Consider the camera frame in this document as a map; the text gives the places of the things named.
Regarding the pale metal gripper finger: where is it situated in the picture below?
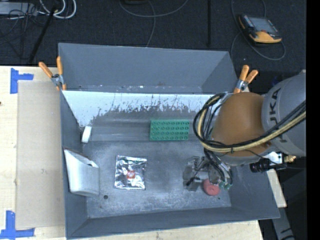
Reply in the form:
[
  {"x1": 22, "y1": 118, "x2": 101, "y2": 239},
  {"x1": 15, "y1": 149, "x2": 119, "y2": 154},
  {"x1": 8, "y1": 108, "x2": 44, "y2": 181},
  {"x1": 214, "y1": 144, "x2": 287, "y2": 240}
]
[
  {"x1": 182, "y1": 169, "x2": 204, "y2": 192},
  {"x1": 186, "y1": 155, "x2": 208, "y2": 172}
]

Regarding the pink-red round sponge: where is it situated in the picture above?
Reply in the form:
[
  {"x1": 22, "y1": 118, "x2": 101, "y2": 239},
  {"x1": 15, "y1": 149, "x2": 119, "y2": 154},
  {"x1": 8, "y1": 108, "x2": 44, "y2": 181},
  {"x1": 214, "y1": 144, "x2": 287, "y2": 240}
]
[{"x1": 202, "y1": 178, "x2": 221, "y2": 197}]

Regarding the grey metal bin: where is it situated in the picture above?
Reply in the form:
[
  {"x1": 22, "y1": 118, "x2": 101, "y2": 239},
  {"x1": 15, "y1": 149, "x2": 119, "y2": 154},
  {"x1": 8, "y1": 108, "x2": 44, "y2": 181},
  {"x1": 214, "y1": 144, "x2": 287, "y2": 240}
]
[{"x1": 57, "y1": 42, "x2": 281, "y2": 240}]

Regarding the green studded flat block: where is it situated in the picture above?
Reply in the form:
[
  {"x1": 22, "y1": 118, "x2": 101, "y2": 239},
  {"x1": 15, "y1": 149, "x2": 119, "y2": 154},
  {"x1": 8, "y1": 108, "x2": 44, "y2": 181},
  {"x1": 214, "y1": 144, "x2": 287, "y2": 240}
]
[{"x1": 148, "y1": 119, "x2": 191, "y2": 142}]

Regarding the silver foil packet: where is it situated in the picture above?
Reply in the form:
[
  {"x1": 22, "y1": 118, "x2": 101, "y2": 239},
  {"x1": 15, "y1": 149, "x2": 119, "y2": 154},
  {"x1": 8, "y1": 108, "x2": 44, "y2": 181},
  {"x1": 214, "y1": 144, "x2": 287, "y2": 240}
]
[{"x1": 113, "y1": 154, "x2": 148, "y2": 191}]

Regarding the white tape roll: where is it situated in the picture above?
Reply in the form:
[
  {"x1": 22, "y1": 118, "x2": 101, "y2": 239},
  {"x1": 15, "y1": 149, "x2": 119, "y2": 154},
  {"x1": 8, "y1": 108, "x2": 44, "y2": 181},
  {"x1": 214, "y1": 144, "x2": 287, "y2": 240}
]
[{"x1": 80, "y1": 125, "x2": 92, "y2": 144}]

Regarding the pale cardboard board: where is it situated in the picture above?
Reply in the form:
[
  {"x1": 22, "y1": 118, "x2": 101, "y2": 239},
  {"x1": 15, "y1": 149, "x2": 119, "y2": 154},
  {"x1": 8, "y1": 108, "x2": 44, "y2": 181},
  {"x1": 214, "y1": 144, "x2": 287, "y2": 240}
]
[{"x1": 14, "y1": 80, "x2": 66, "y2": 230}]

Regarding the black cylinder on white bracket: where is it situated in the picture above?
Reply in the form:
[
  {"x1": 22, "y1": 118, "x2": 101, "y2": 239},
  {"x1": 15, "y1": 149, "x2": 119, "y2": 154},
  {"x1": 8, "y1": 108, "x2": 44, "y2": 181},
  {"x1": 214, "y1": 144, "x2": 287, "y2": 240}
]
[{"x1": 249, "y1": 151, "x2": 297, "y2": 174}]

